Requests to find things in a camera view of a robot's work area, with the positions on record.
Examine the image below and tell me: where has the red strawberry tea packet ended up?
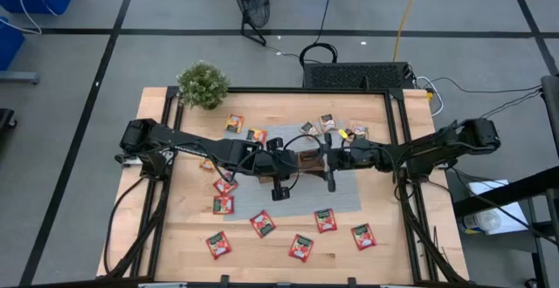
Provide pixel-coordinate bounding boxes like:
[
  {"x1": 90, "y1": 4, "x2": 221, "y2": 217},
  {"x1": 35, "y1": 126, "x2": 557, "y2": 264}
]
[
  {"x1": 350, "y1": 223, "x2": 378, "y2": 251},
  {"x1": 249, "y1": 209, "x2": 277, "y2": 239},
  {"x1": 287, "y1": 233, "x2": 314, "y2": 264},
  {"x1": 314, "y1": 208, "x2": 338, "y2": 235},
  {"x1": 205, "y1": 230, "x2": 233, "y2": 261},
  {"x1": 212, "y1": 195, "x2": 236, "y2": 216},
  {"x1": 212, "y1": 176, "x2": 239, "y2": 196}
]

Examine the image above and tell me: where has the tan vanilla tea packet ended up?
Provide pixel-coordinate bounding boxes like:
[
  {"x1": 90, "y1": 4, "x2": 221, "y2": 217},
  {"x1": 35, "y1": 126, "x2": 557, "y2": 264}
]
[
  {"x1": 318, "y1": 113, "x2": 338, "y2": 133},
  {"x1": 299, "y1": 120, "x2": 322, "y2": 137}
]

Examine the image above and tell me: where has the black side table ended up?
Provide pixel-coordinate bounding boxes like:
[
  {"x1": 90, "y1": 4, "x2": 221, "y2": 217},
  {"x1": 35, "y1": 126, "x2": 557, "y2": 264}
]
[{"x1": 452, "y1": 74, "x2": 559, "y2": 288}]

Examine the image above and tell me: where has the small green snack packet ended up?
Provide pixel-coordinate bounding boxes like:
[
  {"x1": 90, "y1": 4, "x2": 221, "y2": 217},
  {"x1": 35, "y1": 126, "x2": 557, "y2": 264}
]
[{"x1": 349, "y1": 124, "x2": 370, "y2": 141}]

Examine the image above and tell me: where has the thin white cable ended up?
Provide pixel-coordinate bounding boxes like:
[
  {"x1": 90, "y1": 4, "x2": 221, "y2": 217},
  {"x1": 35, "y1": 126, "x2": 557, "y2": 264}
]
[{"x1": 0, "y1": 0, "x2": 60, "y2": 36}]

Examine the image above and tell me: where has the black arm base cable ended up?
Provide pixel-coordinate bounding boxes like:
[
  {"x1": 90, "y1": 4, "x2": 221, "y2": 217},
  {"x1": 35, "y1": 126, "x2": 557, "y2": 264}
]
[{"x1": 102, "y1": 174, "x2": 152, "y2": 276}]

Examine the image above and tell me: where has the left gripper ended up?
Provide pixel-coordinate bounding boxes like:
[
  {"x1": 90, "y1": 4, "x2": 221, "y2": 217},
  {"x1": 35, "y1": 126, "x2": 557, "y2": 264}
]
[{"x1": 259, "y1": 137, "x2": 309, "y2": 202}]

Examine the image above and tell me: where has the yellow cable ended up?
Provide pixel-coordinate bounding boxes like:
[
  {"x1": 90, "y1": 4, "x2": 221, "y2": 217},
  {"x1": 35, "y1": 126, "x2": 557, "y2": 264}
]
[{"x1": 391, "y1": 0, "x2": 425, "y2": 63}]

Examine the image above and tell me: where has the grey woven placemat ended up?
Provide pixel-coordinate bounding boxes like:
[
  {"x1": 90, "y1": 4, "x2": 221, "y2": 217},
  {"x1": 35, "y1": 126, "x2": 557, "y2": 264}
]
[{"x1": 222, "y1": 124, "x2": 362, "y2": 222}]

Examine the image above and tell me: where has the black aluminium table frame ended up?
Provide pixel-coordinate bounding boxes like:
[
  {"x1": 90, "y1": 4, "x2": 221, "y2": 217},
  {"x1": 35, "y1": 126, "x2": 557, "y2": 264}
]
[{"x1": 96, "y1": 86, "x2": 471, "y2": 288}]

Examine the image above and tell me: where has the grey cart base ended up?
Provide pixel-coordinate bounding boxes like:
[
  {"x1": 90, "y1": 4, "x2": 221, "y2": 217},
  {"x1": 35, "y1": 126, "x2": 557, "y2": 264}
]
[{"x1": 0, "y1": 70, "x2": 40, "y2": 86}]

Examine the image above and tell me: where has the white wipes canister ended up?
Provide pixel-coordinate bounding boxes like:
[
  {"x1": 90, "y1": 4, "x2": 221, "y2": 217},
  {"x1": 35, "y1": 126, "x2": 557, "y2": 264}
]
[{"x1": 457, "y1": 209, "x2": 503, "y2": 236}]

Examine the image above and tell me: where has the black computer tower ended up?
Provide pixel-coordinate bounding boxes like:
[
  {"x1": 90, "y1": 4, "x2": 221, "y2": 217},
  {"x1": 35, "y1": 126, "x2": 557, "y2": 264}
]
[{"x1": 302, "y1": 61, "x2": 415, "y2": 91}]

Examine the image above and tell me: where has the wooden tea box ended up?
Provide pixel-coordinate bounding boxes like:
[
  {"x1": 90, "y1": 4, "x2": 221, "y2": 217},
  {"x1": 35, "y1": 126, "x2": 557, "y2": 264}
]
[{"x1": 257, "y1": 147, "x2": 328, "y2": 184}]

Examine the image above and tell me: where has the white box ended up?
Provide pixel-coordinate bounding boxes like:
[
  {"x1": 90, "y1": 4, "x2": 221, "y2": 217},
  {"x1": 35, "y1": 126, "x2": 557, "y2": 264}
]
[{"x1": 466, "y1": 178, "x2": 530, "y2": 236}]

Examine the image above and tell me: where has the green potted plant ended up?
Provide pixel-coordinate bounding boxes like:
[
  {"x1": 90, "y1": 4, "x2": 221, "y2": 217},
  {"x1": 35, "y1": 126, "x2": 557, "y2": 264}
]
[{"x1": 176, "y1": 59, "x2": 231, "y2": 111}]

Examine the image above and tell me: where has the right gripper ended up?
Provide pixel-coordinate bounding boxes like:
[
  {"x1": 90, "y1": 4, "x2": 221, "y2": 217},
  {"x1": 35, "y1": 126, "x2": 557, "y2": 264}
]
[{"x1": 312, "y1": 131, "x2": 385, "y2": 193}]

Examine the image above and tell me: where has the black caster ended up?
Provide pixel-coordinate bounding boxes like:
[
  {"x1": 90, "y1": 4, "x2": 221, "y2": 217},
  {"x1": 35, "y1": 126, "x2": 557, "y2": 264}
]
[{"x1": 0, "y1": 107, "x2": 18, "y2": 130}]

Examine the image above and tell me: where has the black coiled floor cable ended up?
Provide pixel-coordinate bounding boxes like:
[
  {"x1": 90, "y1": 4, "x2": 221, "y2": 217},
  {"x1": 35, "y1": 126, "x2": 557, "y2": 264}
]
[{"x1": 298, "y1": 0, "x2": 340, "y2": 67}]

